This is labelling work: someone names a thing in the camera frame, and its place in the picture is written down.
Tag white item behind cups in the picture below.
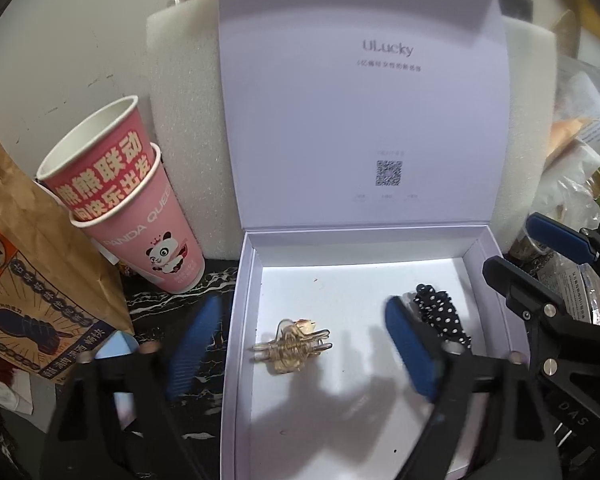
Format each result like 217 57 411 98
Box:
100 240 131 276

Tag pink panda paper cup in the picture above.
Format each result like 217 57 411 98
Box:
70 142 206 295

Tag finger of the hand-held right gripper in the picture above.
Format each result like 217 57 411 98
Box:
482 256 586 376
526 212 600 281

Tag black item behind lid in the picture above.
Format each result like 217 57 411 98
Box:
497 0 533 23

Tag white foam sheet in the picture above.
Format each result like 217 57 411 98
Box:
146 0 568 261

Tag white plastic bag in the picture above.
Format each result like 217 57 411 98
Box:
540 140 600 221

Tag peach paper envelope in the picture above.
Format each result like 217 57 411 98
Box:
550 117 598 161

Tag red pink paper cup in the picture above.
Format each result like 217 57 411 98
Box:
35 95 161 221

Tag small glass jar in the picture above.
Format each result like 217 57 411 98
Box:
510 230 546 262

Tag gold metal hair claw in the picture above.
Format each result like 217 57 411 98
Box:
252 317 333 376

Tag white printed leaflet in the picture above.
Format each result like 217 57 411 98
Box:
575 72 600 146

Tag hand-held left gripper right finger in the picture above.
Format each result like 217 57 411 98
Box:
384 295 564 480

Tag white crumpled cloth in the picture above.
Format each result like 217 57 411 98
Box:
0 375 36 417

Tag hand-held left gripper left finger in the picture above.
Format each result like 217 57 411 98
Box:
45 295 226 480

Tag lavender gift box with lid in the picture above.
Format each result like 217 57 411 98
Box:
217 0 536 480

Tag black polka dot scrunchie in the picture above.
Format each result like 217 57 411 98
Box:
411 284 476 356

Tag brown printed paper bag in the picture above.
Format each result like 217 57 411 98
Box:
0 135 136 386

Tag leaflet in clear bag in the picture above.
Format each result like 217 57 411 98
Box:
535 255 600 328

